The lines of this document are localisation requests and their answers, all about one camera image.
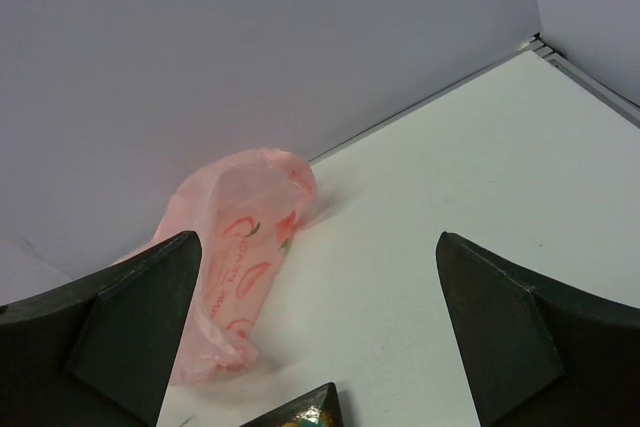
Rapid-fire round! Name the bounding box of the square green black plate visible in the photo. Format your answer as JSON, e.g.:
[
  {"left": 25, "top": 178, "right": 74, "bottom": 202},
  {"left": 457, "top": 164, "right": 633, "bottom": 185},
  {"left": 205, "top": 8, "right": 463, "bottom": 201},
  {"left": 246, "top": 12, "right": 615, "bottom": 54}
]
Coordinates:
[{"left": 242, "top": 382, "right": 345, "bottom": 427}]

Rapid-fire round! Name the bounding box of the pink plastic bag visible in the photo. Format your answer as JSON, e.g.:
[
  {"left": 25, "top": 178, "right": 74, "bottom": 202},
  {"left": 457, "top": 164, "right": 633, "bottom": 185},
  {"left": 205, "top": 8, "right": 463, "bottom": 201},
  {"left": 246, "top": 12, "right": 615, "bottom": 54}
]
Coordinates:
[{"left": 107, "top": 146, "right": 319, "bottom": 387}]

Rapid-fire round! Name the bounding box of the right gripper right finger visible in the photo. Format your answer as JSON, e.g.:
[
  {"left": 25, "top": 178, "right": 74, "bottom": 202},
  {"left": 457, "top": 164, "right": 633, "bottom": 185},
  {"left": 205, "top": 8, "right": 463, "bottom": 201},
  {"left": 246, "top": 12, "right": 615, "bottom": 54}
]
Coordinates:
[{"left": 435, "top": 232, "right": 639, "bottom": 426}]

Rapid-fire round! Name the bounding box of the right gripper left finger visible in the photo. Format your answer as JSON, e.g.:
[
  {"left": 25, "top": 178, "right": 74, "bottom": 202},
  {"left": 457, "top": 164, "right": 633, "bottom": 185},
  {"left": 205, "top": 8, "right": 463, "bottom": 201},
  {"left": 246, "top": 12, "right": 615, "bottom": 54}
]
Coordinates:
[{"left": 1, "top": 231, "right": 202, "bottom": 426}]

